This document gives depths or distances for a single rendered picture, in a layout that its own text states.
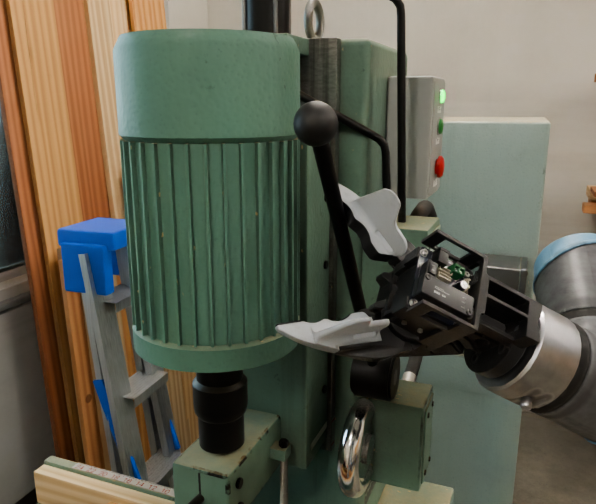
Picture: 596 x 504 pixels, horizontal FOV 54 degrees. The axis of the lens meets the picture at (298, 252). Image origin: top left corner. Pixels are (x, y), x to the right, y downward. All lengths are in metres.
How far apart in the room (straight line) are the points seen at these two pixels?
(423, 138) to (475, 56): 2.00
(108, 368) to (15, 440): 0.89
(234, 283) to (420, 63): 2.35
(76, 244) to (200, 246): 0.94
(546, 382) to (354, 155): 0.35
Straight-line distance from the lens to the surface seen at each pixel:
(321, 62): 0.73
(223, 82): 0.51
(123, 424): 1.56
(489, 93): 2.78
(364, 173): 0.73
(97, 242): 1.44
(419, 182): 0.81
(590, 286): 0.65
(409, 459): 0.81
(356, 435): 0.74
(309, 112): 0.45
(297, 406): 0.74
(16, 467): 2.38
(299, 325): 0.46
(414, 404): 0.78
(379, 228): 0.53
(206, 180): 0.52
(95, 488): 0.88
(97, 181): 2.25
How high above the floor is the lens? 1.44
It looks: 14 degrees down
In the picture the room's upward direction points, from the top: straight up
